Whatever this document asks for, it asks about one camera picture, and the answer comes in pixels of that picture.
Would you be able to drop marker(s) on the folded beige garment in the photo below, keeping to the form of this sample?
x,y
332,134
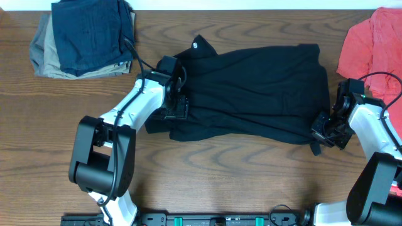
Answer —
x,y
52,64

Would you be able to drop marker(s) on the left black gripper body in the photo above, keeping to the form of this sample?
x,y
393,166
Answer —
x,y
176,110

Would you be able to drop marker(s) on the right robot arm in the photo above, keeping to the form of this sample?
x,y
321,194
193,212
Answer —
x,y
375,198

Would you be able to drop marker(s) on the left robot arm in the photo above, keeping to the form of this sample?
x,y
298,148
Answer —
x,y
103,156

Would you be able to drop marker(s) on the folded grey garment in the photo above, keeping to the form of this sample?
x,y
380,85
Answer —
x,y
36,49

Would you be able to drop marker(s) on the black t-shirt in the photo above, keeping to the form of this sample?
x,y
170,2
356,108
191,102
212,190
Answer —
x,y
275,92

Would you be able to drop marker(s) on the folded navy blue garment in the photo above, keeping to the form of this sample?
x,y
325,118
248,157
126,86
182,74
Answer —
x,y
91,34

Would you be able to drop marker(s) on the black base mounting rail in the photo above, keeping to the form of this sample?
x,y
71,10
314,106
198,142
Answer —
x,y
280,215

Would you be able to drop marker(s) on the red t-shirt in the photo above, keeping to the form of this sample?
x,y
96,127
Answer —
x,y
374,45

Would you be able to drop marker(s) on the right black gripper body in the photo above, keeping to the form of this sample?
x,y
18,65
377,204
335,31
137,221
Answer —
x,y
322,130

